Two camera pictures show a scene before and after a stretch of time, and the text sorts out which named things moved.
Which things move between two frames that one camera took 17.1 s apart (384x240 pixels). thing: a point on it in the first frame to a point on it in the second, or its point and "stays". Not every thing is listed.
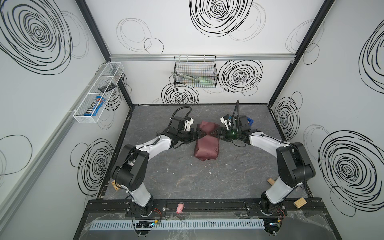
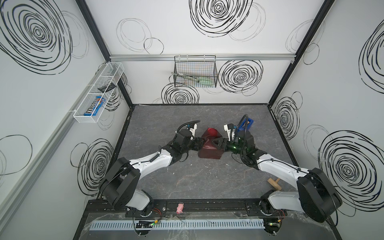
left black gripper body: [182, 136] to [194, 145]
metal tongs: [186, 75] stays
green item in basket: [206, 81] stays
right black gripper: [218, 131] to [220, 144]
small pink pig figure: [179, 208] stays
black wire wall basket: [199, 71] stays
